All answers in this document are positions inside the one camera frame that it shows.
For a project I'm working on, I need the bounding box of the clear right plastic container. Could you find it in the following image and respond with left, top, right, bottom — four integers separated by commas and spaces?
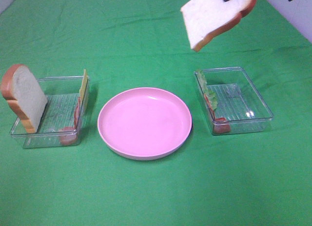
194, 67, 273, 135

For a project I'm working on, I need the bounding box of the clear left plastic container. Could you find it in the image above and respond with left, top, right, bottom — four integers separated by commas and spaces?
10, 76, 90, 149

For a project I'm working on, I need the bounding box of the clear plastic container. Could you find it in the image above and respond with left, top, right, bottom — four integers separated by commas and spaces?
194, 67, 273, 135
10, 76, 90, 149

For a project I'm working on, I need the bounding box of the green tablecloth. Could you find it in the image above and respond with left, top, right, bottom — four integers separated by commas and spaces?
0, 0, 312, 226

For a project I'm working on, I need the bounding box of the yellow cheese slice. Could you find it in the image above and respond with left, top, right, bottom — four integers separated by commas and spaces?
79, 69, 88, 103

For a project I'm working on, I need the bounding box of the bacon strip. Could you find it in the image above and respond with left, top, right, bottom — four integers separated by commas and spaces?
58, 97, 81, 146

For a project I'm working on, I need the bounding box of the green lettuce leaf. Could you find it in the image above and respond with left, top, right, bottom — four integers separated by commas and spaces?
196, 69, 218, 113

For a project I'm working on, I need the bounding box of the pink round plate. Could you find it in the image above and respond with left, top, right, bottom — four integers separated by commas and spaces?
97, 87, 192, 161

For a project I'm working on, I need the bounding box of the bread slice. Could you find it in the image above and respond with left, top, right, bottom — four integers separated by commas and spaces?
181, 0, 256, 52
0, 64, 48, 133

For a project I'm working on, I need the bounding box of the pink ham slice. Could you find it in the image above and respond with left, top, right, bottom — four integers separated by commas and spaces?
204, 94, 231, 135

